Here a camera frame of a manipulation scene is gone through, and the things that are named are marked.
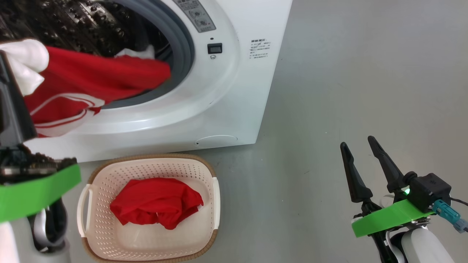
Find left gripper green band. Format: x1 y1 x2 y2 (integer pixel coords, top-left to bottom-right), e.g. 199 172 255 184
0 50 82 224

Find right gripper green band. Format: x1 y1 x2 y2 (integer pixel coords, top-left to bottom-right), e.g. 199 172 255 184
340 136 436 239

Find red garment with white stripes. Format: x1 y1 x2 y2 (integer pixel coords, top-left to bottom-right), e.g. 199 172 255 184
24 45 171 138

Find plain red garment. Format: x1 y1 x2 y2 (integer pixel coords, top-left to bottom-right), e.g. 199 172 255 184
110 178 204 230

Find steel washer drum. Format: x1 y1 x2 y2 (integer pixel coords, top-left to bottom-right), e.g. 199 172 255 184
0 0 172 62

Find cream laundry basket brown rim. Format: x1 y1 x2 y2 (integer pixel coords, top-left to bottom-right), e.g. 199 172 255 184
77 154 221 263

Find white front-load washing machine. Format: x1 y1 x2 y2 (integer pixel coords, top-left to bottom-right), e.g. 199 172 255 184
22 0 293 163

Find grey rubber door gasket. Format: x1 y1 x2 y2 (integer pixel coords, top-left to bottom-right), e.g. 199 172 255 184
102 0 195 109

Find round white filter cover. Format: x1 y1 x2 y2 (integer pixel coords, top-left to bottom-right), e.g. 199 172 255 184
195 135 238 148

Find grey warning sticker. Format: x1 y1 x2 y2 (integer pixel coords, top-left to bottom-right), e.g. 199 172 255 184
172 0 216 33

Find teal cable connector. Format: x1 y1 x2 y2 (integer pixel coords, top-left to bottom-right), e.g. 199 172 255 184
431 200 468 233

